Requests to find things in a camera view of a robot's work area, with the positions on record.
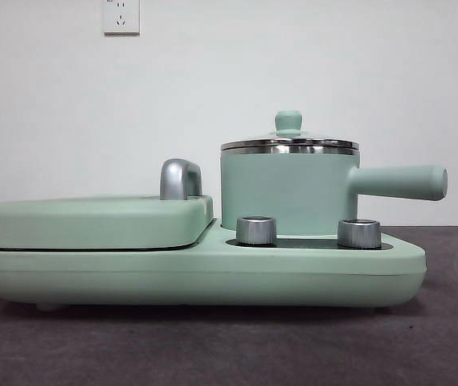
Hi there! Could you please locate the white wall socket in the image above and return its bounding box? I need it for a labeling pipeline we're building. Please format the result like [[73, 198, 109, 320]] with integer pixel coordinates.
[[103, 0, 141, 36]]

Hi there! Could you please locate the mint green pot with handle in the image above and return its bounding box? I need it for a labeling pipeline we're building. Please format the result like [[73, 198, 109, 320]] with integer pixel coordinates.
[[220, 145, 449, 239]]

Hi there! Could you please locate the glass lid with green knob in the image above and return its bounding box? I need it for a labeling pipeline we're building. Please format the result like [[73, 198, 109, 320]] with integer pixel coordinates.
[[219, 110, 362, 152]]

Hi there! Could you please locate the mint green breakfast machine base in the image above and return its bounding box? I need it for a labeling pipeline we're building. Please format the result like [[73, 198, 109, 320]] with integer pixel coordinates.
[[0, 219, 427, 313]]

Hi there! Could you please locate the chrome cover handle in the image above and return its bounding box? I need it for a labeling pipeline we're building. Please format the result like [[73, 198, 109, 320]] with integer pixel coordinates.
[[159, 158, 204, 201]]

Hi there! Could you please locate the chrome control knob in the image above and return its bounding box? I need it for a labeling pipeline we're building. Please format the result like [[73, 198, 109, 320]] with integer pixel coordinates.
[[337, 219, 382, 248], [235, 216, 278, 245]]

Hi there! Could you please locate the mint green griddle cover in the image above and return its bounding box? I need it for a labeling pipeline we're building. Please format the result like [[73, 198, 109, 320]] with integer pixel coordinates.
[[0, 194, 215, 251]]

